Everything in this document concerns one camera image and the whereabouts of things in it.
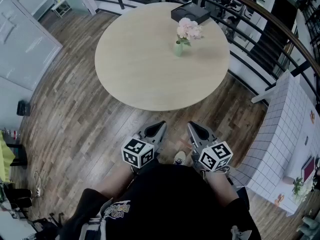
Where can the yellow-green cloth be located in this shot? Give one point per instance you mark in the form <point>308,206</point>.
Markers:
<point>6,156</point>

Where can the person's black printed t-shirt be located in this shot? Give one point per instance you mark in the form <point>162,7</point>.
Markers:
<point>170,199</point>

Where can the black railing with wooden handrail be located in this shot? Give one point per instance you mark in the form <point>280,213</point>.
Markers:
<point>282,26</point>

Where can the black stool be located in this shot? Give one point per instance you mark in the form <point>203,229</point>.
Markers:
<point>20,156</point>

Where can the person's right forearm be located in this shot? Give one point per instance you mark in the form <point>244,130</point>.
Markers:
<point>221,189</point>

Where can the bottle with red label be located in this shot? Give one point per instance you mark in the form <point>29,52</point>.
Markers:
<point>13,134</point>

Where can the pale green vase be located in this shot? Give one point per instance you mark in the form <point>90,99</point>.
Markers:
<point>178,50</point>

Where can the white bench board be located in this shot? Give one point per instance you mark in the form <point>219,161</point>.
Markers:
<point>263,92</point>

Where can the person's white shoe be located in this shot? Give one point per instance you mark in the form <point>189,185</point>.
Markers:
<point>179,157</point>

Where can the black box with round recesses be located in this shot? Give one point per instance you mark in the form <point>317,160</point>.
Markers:
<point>197,15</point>

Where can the potted plant with white flowers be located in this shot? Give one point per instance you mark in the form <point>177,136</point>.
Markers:
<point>300,189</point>

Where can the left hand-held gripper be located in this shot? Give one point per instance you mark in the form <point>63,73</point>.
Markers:
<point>137,152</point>

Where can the round light wooden table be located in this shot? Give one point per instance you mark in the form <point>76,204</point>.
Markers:
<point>150,66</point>

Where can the white tiled counter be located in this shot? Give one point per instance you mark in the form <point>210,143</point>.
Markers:
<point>280,139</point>

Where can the person's left forearm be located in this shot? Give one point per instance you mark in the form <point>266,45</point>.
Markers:
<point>117,181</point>

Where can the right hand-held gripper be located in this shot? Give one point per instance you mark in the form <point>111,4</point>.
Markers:
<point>215,156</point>

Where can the white desk frame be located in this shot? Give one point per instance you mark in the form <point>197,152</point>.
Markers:
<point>61,7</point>

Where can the small black device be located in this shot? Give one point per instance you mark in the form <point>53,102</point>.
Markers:
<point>23,108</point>

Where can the pink flowers with green leaves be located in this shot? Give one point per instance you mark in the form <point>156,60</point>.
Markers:
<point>188,30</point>

